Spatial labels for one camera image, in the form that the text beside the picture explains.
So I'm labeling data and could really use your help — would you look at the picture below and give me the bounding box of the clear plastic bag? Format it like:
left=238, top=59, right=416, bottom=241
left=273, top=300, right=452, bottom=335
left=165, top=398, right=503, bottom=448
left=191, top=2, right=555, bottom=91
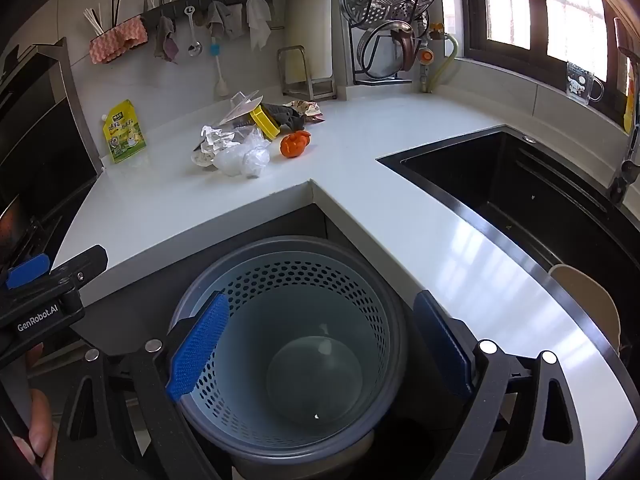
left=212, top=132, right=272, bottom=179

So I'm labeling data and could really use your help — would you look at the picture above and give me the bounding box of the metal cutting board stand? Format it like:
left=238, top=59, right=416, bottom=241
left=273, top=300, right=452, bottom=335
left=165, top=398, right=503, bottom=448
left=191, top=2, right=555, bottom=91
left=276, top=45, right=337, bottom=101

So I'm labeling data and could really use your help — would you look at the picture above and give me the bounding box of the yellow plastic ring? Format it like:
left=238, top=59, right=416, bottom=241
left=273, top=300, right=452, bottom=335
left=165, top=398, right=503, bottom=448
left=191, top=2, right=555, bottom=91
left=248, top=104, right=282, bottom=141

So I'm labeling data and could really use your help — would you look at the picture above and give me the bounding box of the metal spoon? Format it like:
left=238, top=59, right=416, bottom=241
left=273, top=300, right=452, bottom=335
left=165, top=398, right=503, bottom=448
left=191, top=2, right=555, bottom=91
left=184, top=6, right=203, bottom=57

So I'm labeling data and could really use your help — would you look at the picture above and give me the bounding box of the white tissue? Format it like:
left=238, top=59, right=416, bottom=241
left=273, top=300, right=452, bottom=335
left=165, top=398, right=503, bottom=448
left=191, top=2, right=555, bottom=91
left=191, top=125, right=236, bottom=168

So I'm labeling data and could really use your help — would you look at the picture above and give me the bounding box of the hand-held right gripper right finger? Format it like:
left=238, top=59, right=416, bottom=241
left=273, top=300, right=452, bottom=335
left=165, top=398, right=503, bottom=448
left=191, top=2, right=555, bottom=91
left=413, top=290, right=588, bottom=480

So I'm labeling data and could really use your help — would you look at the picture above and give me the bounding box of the dark framed window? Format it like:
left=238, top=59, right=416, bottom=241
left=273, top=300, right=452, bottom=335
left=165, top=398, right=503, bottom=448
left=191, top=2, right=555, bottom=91
left=460, top=0, right=640, bottom=116

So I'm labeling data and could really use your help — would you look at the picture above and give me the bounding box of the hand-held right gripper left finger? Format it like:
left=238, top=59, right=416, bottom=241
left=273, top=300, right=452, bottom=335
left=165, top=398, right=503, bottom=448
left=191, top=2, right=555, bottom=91
left=52, top=290, right=236, bottom=480

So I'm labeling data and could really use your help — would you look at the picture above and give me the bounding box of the bundle of chopsticks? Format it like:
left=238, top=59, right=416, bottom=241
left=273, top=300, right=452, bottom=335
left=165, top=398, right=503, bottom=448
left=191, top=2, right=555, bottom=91
left=82, top=0, right=126, bottom=36

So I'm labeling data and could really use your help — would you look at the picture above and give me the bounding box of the grey dish cloth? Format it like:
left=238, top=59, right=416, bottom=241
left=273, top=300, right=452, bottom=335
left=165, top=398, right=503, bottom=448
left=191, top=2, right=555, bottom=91
left=204, top=1, right=244, bottom=41

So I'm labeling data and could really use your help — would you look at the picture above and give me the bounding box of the white dish cloth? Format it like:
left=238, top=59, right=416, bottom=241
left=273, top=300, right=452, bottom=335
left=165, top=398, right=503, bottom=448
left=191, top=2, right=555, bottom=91
left=245, top=0, right=273, bottom=52

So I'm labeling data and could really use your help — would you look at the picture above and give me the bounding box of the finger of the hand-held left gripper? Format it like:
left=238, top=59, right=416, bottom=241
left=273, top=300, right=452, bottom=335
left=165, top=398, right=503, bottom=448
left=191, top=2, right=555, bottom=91
left=4, top=254, right=52, bottom=291
left=47, top=245, right=109, bottom=292

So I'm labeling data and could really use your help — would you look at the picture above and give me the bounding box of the blue white bottle brush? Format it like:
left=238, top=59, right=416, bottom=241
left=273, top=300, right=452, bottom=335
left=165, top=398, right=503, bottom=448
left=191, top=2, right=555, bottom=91
left=210, top=35, right=232, bottom=101

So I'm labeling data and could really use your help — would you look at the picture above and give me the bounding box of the beige chair back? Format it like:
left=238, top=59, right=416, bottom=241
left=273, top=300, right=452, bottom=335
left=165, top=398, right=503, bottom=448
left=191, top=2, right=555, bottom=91
left=547, top=264, right=622, bottom=358

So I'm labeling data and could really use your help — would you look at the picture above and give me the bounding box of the black wire lid rack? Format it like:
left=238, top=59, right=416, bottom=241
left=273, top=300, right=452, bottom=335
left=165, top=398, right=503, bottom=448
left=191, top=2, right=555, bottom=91
left=347, top=10, right=431, bottom=86

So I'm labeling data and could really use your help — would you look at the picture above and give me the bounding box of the grey purple rag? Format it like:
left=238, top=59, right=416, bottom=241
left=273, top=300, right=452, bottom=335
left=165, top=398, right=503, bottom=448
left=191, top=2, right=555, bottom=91
left=152, top=16, right=179, bottom=64

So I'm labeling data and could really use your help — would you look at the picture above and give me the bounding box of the black kitchen sink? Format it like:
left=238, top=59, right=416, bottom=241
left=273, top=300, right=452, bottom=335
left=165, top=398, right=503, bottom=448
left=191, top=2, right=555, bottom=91
left=376, top=125, right=640, bottom=321

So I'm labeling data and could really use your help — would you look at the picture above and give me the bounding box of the gas valve with yellow handle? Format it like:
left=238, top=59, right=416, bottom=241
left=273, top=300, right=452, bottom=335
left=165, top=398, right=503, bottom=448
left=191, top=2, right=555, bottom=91
left=417, top=20, right=448, bottom=93

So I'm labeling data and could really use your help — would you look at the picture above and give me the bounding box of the dark grey cloth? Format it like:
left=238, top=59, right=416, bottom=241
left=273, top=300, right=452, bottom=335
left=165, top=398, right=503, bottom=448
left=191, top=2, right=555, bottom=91
left=260, top=102, right=306, bottom=133

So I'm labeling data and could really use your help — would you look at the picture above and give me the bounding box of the yellow green spout pouch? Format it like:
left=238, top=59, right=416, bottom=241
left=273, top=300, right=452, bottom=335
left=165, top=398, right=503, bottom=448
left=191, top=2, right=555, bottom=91
left=102, top=100, right=148, bottom=164

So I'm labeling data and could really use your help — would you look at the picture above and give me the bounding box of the white cutting board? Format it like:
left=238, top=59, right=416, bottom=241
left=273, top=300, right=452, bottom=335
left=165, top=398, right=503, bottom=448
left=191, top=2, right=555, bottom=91
left=284, top=0, right=335, bottom=83

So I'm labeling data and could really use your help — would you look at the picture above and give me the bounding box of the yellow bottle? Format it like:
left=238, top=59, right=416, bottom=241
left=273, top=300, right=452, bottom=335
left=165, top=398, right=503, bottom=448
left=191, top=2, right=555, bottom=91
left=622, top=57, right=637, bottom=135

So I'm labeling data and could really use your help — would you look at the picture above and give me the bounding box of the pot lid with brown handle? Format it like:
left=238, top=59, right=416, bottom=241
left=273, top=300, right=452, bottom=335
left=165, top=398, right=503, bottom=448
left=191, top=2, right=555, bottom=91
left=357, top=20, right=426, bottom=78

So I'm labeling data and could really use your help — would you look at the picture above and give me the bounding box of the pink wavy dish cloth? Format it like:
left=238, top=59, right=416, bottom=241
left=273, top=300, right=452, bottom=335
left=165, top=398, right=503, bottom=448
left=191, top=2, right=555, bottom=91
left=89, top=16, right=149, bottom=65

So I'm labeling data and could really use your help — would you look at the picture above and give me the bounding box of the clear mug with cartoon print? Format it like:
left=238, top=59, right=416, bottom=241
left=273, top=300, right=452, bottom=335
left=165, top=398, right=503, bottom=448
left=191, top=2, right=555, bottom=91
left=566, top=61, right=605, bottom=107

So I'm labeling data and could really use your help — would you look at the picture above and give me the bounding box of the snack wrapper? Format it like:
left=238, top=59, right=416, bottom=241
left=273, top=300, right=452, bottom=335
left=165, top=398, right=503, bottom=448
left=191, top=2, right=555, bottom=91
left=290, top=100, right=325, bottom=123

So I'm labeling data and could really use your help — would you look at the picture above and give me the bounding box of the person's left hand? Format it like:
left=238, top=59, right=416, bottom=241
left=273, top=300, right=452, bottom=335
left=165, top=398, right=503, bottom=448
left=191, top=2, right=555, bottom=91
left=12, top=342, right=55, bottom=479

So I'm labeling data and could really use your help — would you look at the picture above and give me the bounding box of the grey perforated waste basket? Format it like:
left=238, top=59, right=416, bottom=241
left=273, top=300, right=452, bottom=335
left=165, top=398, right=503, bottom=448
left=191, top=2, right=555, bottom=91
left=167, top=235, right=408, bottom=468

